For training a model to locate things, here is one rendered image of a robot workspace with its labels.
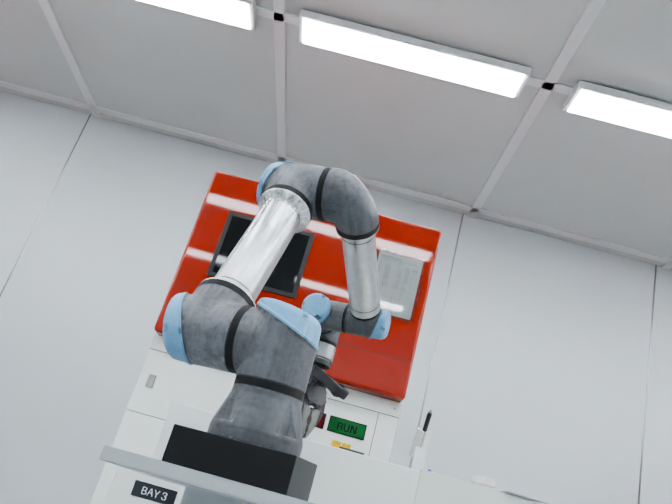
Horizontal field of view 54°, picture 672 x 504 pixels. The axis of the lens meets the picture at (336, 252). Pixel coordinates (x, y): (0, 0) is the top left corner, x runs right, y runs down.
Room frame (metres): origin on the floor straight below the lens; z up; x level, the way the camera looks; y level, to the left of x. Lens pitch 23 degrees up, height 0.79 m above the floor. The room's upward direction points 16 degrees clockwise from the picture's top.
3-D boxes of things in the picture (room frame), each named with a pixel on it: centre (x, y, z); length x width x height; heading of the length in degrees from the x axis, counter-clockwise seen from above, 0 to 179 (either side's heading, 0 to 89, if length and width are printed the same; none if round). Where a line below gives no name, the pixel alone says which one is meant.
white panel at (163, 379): (2.08, 0.07, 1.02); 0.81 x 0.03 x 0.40; 88
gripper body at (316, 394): (1.72, -0.03, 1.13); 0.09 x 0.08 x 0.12; 44
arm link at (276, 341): (1.07, 0.05, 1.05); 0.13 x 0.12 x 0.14; 71
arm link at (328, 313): (1.61, -0.02, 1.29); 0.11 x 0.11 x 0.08; 71
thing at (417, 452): (1.73, -0.35, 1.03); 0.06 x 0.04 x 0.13; 178
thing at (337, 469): (1.49, -0.03, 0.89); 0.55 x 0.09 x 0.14; 88
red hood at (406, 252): (2.39, 0.06, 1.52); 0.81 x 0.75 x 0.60; 88
